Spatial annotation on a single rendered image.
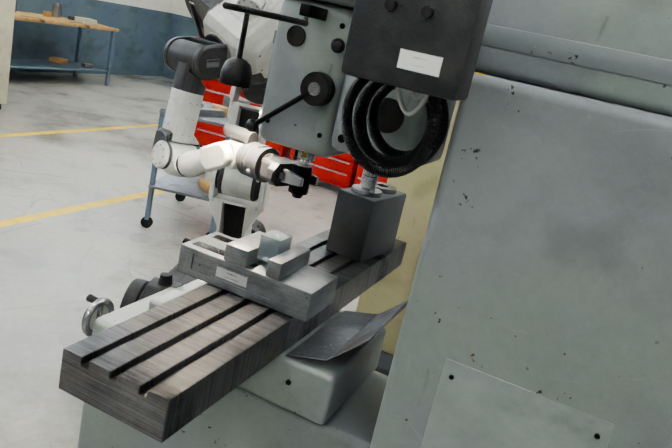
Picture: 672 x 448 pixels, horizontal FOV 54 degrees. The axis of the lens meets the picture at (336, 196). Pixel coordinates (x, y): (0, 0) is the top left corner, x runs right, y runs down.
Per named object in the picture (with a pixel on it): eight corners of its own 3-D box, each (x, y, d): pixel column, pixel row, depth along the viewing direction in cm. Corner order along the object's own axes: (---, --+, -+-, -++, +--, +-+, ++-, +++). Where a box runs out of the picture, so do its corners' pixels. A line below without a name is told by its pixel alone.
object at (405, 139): (325, 148, 137) (352, 22, 130) (367, 141, 159) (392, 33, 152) (410, 174, 130) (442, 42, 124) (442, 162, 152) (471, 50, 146)
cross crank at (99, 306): (68, 337, 185) (73, 299, 182) (99, 323, 195) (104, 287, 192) (111, 358, 179) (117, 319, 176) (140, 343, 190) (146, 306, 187)
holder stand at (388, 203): (324, 248, 193) (339, 184, 188) (360, 237, 212) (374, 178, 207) (359, 263, 188) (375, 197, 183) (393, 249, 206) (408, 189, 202)
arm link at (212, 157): (228, 166, 161) (196, 174, 170) (255, 160, 168) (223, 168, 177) (222, 140, 161) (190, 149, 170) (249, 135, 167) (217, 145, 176)
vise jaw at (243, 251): (222, 259, 149) (225, 243, 148) (256, 245, 163) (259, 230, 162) (245, 268, 147) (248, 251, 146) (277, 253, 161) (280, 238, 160)
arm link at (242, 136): (242, 180, 161) (212, 167, 167) (273, 173, 169) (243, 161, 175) (245, 136, 157) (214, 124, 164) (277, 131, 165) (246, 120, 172)
